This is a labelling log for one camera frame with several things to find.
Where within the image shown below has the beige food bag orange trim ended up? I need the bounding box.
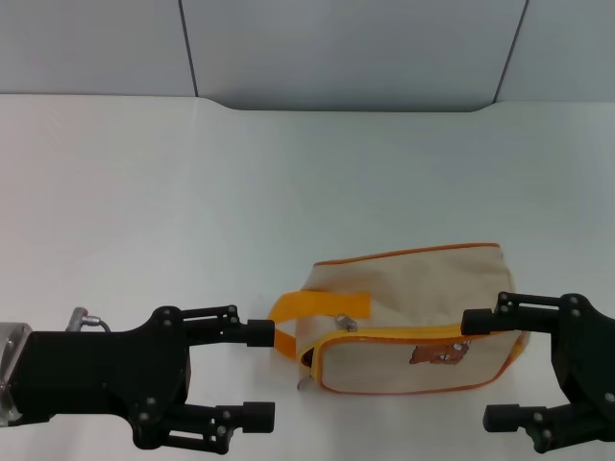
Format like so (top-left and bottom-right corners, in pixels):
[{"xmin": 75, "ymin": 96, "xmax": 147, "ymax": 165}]
[{"xmin": 266, "ymin": 243, "xmax": 532, "ymax": 397}]

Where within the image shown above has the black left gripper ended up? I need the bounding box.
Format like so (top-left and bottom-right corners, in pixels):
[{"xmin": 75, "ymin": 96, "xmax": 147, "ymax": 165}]
[{"xmin": 8, "ymin": 305, "xmax": 194, "ymax": 449}]

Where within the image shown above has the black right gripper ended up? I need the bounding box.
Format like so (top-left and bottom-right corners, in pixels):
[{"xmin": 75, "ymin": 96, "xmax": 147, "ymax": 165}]
[{"xmin": 460, "ymin": 290, "xmax": 615, "ymax": 455}]

